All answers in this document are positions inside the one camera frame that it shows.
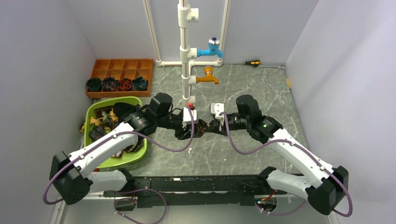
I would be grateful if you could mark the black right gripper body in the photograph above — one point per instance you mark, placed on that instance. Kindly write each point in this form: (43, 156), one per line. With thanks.
(236, 122)

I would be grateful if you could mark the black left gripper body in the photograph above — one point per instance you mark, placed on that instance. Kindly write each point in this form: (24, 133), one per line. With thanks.
(172, 121)

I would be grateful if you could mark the brown floral tie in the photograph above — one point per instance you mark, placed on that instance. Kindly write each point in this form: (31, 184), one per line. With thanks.
(200, 127)

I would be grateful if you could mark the orange wooden compartment tray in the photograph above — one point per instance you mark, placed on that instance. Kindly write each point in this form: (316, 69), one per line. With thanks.
(120, 69)

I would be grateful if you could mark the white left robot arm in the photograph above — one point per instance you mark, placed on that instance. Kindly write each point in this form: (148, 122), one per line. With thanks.
(72, 175)

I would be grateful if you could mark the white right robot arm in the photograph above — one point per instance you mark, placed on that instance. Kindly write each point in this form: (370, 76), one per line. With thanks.
(322, 185)

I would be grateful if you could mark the pile of floral ties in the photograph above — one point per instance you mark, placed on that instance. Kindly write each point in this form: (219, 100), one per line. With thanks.
(106, 120)

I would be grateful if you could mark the teal black rolled tie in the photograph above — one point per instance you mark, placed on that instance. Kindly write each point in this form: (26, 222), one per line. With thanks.
(139, 84)

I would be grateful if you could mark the orange plastic faucet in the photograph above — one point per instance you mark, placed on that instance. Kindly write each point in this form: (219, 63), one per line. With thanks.
(209, 77)

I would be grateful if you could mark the red black rolled tie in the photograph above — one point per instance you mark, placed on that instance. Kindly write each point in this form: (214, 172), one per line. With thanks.
(125, 84)

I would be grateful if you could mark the yellow black screwdriver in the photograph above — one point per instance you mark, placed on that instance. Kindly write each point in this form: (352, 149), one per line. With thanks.
(253, 63)

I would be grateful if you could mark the silver wrench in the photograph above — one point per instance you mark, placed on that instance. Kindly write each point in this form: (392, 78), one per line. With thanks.
(269, 66)

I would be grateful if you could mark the green plastic basin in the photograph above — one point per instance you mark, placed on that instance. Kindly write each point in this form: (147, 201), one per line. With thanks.
(125, 158)

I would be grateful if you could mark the blue plastic faucet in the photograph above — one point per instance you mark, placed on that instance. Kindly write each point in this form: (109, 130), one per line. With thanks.
(214, 50)

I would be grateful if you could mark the dark green rolled tie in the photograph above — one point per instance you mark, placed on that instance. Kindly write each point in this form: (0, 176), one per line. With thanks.
(94, 84)

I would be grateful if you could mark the white PVC pipe assembly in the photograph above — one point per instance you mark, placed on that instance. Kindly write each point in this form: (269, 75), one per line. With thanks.
(188, 56)

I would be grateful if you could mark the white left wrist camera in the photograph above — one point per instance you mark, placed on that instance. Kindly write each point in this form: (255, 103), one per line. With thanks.
(189, 116)

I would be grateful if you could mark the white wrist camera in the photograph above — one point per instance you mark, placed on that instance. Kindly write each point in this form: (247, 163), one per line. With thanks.
(189, 116)
(216, 109)

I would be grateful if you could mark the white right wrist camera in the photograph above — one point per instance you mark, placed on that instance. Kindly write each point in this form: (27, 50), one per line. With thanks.
(216, 109)

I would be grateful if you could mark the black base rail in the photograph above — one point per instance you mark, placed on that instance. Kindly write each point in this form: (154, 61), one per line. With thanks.
(244, 190)

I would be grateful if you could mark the yellow black tool handle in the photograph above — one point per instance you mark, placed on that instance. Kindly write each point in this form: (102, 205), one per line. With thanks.
(82, 127)

